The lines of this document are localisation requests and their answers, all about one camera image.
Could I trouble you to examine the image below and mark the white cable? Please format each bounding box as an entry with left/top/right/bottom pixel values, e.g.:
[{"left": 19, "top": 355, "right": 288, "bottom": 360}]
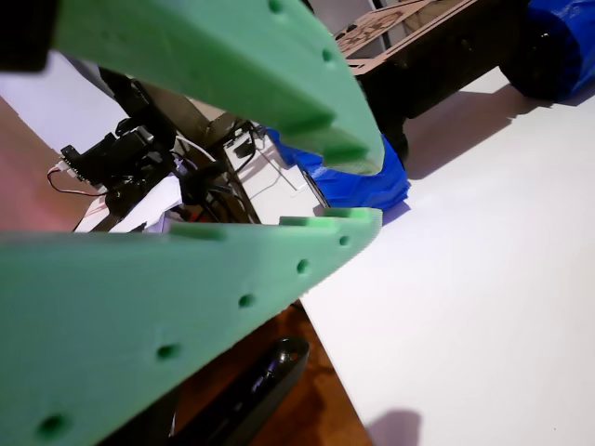
[{"left": 175, "top": 136, "right": 219, "bottom": 164}]

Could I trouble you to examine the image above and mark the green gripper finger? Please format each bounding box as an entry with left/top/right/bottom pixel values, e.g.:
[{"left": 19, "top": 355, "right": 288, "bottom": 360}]
[
  {"left": 48, "top": 0, "right": 387, "bottom": 177},
  {"left": 0, "top": 207, "right": 384, "bottom": 446}
]

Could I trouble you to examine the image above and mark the glossy black clamp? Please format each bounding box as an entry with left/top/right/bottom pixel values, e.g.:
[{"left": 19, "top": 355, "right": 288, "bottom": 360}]
[{"left": 169, "top": 336, "right": 311, "bottom": 446}]

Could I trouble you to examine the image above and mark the blue rover wheel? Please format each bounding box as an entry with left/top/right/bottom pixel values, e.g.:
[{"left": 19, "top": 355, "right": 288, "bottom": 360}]
[
  {"left": 499, "top": 0, "right": 595, "bottom": 104},
  {"left": 265, "top": 125, "right": 413, "bottom": 216}
]

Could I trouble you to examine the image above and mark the red and black wire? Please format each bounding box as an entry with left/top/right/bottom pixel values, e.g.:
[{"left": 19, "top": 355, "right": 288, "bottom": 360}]
[{"left": 46, "top": 166, "right": 111, "bottom": 199}]

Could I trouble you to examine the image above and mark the wooden microrover car body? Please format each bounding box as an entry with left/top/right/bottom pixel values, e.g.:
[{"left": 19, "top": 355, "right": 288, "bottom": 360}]
[{"left": 332, "top": 0, "right": 536, "bottom": 162}]

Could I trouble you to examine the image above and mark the white sheet with outlined rectangle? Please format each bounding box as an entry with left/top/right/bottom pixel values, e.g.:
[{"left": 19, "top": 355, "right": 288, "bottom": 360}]
[{"left": 222, "top": 134, "right": 326, "bottom": 208}]

